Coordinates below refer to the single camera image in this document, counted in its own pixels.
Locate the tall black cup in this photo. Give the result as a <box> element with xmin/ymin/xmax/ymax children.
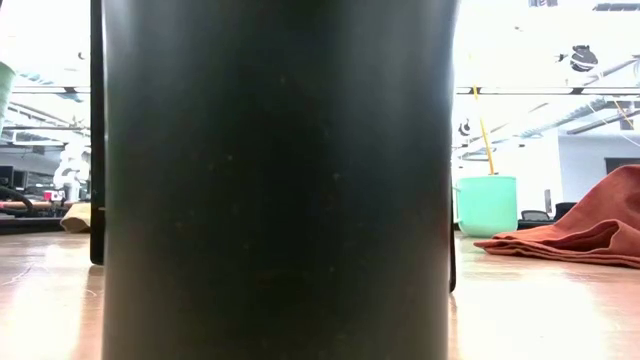
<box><xmin>101</xmin><ymin>0</ymin><xmax>459</xmax><ymax>360</ymax></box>

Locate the teal mug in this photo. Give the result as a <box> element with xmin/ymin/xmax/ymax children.
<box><xmin>452</xmin><ymin>174</ymin><xmax>519</xmax><ymax>239</ymax></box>

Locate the green cup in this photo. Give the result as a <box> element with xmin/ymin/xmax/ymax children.
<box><xmin>0</xmin><ymin>60</ymin><xmax>17</xmax><ymax>136</ymax></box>

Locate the black office chair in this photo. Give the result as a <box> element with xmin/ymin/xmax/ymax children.
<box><xmin>519</xmin><ymin>209</ymin><xmax>552</xmax><ymax>224</ymax></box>
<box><xmin>553</xmin><ymin>201</ymin><xmax>579</xmax><ymax>222</ymax></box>

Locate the tan cloth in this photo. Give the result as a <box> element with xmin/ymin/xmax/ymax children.
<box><xmin>59</xmin><ymin>201</ymin><xmax>93</xmax><ymax>234</ymax></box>

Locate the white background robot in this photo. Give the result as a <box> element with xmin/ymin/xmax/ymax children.
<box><xmin>52</xmin><ymin>139</ymin><xmax>92</xmax><ymax>204</ymax></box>

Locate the orange cloth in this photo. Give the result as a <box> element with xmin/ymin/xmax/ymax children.
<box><xmin>473</xmin><ymin>164</ymin><xmax>640</xmax><ymax>270</ymax></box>

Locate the yellow hanging cable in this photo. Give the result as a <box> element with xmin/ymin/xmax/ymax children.
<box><xmin>468</xmin><ymin>54</ymin><xmax>497</xmax><ymax>176</ymax></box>

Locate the black aluminium table frame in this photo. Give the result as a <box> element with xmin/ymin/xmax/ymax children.
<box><xmin>0</xmin><ymin>215</ymin><xmax>557</xmax><ymax>236</ymax></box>

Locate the dark wall screen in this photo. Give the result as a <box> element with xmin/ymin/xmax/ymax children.
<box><xmin>604</xmin><ymin>156</ymin><xmax>640</xmax><ymax>175</ymax></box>

